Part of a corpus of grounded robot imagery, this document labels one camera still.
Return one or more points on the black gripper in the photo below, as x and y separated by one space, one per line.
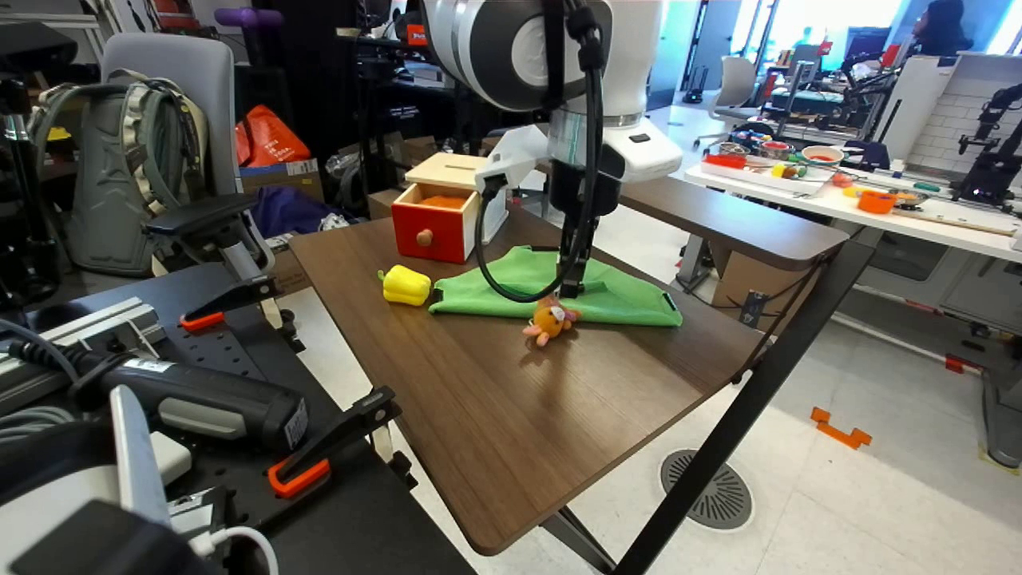
566 175

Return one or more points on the brown plush doll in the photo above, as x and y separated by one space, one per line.
550 320

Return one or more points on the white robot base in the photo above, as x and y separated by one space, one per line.
65 499

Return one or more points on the yellow toy pepper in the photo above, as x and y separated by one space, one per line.
408 285

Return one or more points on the green cloth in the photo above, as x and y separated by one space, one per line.
617 303

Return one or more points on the wooden drawer red front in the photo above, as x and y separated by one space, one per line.
434 227

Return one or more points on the brown cardboard box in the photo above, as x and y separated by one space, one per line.
755 283
290 181

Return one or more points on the black metal table leg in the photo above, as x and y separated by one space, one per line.
581 545
746 404

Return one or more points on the orange crate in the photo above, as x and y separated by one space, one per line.
417 37

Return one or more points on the round floor drain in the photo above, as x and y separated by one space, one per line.
707 494

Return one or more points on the blue cloth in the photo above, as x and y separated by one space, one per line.
292 213

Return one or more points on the white cluttered workbench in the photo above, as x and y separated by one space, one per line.
874 202

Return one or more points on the orange bag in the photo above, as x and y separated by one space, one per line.
273 138

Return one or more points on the black grey handheld device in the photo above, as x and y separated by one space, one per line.
211 401

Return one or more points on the purple object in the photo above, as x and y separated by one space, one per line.
252 18

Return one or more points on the grey armrest office chair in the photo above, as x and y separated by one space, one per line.
202 97

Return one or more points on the person with dark hair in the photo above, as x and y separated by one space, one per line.
945 26

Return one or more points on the grey workbench leg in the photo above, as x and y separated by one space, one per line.
1005 411

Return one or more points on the grey backpack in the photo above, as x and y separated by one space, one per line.
108 181

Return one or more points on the black equipment stand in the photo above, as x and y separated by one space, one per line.
26 192

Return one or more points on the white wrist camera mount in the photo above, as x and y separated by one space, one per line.
654 153

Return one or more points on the orange floor bracket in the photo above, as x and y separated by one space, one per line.
841 432

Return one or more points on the aluminium rail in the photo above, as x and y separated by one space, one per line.
75 336

